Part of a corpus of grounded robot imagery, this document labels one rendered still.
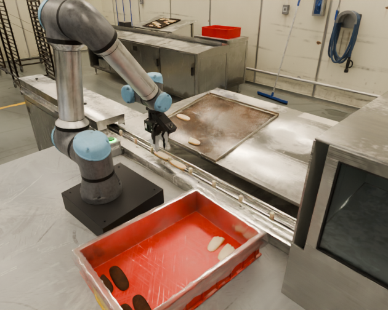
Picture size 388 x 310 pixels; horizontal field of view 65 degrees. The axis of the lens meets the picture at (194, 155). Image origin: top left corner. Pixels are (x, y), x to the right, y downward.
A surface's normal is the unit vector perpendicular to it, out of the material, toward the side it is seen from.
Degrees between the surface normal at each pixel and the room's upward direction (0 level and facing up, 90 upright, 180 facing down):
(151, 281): 0
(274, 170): 10
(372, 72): 90
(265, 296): 0
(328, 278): 90
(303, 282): 90
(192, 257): 0
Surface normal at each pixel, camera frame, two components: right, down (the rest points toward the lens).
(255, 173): -0.12, -0.80
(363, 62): -0.72, 0.34
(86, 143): 0.10, -0.78
